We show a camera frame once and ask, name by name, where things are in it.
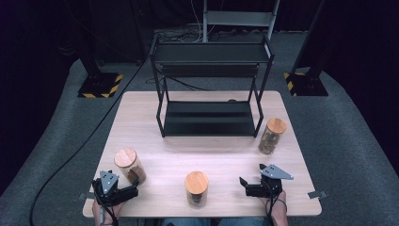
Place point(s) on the glass jar with orange wooden lid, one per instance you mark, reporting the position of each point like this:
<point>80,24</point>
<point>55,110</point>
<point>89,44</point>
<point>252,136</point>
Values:
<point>196,188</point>

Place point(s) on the glass jar with pale wooden lid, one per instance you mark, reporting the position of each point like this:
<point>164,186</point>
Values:
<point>130,164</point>

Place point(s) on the person's blue jeans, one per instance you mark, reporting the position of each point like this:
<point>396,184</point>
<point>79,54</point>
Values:
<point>238,222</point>

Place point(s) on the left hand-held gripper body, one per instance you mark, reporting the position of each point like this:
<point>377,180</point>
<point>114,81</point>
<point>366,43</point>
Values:
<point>108,188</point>

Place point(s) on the person's left hand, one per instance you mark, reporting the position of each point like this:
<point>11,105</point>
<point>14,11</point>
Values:
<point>106,213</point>

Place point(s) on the glass jar with brown snacks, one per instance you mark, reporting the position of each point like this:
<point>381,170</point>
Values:
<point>271,135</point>

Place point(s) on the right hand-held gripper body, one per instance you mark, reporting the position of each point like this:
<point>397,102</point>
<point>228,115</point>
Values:
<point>271,180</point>

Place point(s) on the grey metal table clip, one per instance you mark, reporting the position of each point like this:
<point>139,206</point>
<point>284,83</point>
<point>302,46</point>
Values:
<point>317,194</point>
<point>88,196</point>

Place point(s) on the black metal shelf rack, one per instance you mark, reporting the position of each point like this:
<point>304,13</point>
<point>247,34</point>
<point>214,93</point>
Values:
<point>210,119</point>

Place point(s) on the black stand with striped base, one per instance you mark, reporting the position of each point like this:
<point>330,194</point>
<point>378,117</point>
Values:
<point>306,83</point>
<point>100,84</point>

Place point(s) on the person's right hand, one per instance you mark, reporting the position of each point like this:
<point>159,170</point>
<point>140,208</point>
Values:
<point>279,210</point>

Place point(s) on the grey metal frame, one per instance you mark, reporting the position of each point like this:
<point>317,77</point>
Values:
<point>238,18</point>

